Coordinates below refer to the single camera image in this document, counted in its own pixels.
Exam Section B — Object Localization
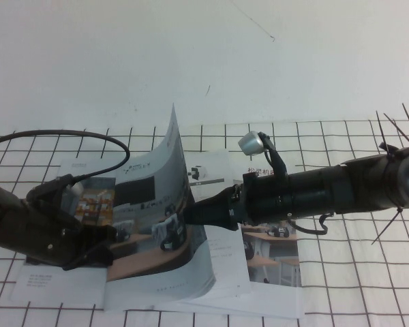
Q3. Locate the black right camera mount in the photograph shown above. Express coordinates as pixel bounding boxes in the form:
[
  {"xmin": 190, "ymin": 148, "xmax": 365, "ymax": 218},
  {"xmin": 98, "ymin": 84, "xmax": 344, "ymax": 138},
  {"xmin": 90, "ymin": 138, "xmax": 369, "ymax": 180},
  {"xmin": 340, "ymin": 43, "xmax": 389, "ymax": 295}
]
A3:
[{"xmin": 258, "ymin": 131, "xmax": 288, "ymax": 178}]

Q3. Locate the AgileX brochure with classroom cover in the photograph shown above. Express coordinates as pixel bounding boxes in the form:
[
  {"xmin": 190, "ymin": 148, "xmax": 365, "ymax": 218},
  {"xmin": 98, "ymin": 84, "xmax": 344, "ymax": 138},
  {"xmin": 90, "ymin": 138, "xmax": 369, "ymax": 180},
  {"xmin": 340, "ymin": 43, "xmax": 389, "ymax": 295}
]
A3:
[{"xmin": 182, "ymin": 163, "xmax": 305, "ymax": 320}]

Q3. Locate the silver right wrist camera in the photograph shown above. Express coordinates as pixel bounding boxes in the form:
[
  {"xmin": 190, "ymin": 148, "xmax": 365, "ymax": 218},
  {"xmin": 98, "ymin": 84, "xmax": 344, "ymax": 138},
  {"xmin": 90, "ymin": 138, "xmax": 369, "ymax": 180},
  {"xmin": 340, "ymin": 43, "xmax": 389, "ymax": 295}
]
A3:
[{"xmin": 237, "ymin": 131, "xmax": 264, "ymax": 157}]

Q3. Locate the AgileX brochure with logo pages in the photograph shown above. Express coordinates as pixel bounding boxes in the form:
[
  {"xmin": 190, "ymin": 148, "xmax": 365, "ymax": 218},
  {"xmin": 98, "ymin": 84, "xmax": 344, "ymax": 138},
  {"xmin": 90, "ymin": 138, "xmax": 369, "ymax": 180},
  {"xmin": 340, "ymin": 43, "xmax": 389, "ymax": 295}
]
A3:
[{"xmin": 104, "ymin": 102, "xmax": 252, "ymax": 313}]

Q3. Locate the white black-grid tablecloth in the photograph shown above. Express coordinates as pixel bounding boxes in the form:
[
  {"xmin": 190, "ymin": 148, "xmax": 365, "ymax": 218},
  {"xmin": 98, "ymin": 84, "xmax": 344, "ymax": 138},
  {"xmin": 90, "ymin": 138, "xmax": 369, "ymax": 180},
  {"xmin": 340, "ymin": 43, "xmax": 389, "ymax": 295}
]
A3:
[{"xmin": 0, "ymin": 118, "xmax": 409, "ymax": 327}]

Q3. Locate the thin black right gripper cable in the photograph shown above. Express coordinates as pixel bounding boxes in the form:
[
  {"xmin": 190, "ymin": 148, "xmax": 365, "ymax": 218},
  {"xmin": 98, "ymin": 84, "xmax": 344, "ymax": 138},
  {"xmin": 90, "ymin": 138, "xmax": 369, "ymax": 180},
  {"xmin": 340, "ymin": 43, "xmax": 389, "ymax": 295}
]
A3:
[{"xmin": 291, "ymin": 213, "xmax": 330, "ymax": 236}]

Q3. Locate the brochure with warehouse back cover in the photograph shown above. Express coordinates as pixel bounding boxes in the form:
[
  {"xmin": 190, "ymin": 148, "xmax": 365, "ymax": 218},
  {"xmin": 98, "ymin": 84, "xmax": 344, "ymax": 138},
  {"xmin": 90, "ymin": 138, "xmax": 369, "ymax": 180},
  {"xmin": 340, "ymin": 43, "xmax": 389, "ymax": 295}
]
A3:
[{"xmin": 9, "ymin": 158, "xmax": 123, "ymax": 303}]

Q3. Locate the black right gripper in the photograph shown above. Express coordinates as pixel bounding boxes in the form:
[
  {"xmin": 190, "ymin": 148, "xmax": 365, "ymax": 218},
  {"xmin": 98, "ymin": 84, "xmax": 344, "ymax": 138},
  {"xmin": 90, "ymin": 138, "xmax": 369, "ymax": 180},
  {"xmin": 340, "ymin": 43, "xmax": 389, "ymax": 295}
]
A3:
[{"xmin": 185, "ymin": 172, "xmax": 294, "ymax": 232}]

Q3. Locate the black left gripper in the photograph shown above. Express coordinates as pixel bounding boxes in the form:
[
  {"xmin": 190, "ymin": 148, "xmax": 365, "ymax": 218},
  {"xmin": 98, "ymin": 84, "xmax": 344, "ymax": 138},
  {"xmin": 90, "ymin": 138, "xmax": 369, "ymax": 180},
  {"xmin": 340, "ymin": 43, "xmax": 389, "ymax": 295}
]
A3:
[{"xmin": 23, "ymin": 202, "xmax": 117, "ymax": 270}]

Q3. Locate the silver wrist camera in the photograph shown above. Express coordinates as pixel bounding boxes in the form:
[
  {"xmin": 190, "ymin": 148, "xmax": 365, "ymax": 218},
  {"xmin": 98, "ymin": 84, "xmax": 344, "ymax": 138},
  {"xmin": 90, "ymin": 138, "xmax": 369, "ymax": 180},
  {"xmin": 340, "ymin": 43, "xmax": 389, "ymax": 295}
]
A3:
[
  {"xmin": 69, "ymin": 182, "xmax": 86, "ymax": 198},
  {"xmin": 237, "ymin": 131, "xmax": 264, "ymax": 157}
]

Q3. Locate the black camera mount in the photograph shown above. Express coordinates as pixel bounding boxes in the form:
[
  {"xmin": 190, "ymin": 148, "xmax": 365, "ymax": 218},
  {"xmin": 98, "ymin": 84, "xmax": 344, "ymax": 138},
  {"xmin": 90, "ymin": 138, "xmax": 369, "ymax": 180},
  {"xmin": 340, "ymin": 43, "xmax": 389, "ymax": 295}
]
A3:
[
  {"xmin": 258, "ymin": 131, "xmax": 288, "ymax": 178},
  {"xmin": 26, "ymin": 174, "xmax": 76, "ymax": 212}
]

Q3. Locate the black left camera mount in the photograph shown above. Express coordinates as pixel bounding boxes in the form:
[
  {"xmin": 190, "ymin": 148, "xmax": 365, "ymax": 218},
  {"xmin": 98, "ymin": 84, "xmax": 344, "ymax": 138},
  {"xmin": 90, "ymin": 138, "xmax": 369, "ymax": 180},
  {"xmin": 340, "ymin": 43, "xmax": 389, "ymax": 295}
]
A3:
[{"xmin": 26, "ymin": 174, "xmax": 76, "ymax": 212}]

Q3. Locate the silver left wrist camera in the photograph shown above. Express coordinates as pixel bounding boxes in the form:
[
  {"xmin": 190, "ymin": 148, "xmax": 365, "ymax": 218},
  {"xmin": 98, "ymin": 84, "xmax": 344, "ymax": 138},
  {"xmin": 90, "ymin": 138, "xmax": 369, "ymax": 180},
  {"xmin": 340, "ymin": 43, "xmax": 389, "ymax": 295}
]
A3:
[{"xmin": 69, "ymin": 182, "xmax": 86, "ymax": 198}]

